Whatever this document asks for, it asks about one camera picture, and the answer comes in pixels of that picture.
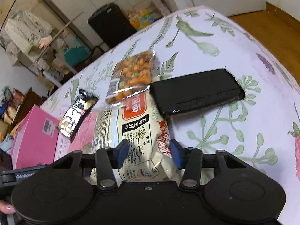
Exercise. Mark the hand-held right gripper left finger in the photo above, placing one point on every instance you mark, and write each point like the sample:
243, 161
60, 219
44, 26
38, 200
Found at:
122, 154

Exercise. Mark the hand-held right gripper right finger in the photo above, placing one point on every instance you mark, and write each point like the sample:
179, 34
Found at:
177, 155

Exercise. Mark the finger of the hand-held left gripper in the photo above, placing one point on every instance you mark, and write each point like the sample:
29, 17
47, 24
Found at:
5, 159

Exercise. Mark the pink cardboard box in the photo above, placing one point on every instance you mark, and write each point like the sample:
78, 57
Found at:
32, 143

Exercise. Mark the beige noodle packet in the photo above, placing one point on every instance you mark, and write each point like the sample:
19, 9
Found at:
140, 126

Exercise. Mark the person's left hand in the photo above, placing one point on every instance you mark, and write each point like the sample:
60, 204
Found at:
7, 208

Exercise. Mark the wooden cabinet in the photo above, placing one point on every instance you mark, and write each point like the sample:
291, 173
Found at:
28, 103

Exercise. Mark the floral bed sheet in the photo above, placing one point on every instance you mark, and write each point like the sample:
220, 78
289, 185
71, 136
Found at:
234, 133

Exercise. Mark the black and yellow snack packet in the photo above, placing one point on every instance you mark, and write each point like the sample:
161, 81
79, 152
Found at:
75, 114

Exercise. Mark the red printed box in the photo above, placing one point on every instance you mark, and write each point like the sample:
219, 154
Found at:
14, 96

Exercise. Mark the clear bag of orange peanuts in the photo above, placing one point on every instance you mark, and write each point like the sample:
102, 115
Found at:
136, 72

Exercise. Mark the teal bag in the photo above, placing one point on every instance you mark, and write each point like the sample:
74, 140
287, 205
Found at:
75, 55

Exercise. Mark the pink tissue pack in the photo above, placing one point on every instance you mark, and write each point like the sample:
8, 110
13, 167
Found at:
45, 41

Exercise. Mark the black suitcase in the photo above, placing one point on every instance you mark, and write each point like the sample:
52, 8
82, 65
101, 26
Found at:
110, 25

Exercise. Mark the fluffy white coat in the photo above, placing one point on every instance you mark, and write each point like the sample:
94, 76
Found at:
25, 28

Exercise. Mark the wooden folding table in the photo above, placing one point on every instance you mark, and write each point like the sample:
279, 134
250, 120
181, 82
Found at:
61, 34

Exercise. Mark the colourful box on floor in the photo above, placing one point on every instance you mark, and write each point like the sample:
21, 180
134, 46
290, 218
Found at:
140, 20

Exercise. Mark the white plastic bag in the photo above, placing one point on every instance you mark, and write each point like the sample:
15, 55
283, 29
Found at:
161, 5

